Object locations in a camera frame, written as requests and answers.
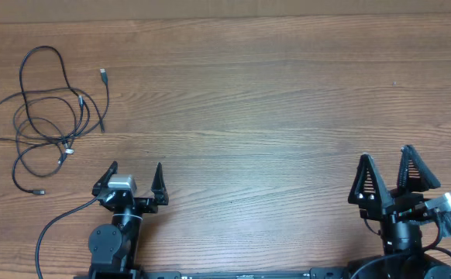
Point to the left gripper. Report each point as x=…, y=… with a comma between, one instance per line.
x=157, y=187

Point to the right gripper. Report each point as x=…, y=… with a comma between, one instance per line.
x=380, y=197

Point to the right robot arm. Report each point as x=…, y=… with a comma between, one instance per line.
x=411, y=226

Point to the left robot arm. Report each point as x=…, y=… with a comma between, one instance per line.
x=114, y=246

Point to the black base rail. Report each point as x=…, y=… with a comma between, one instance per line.
x=313, y=273

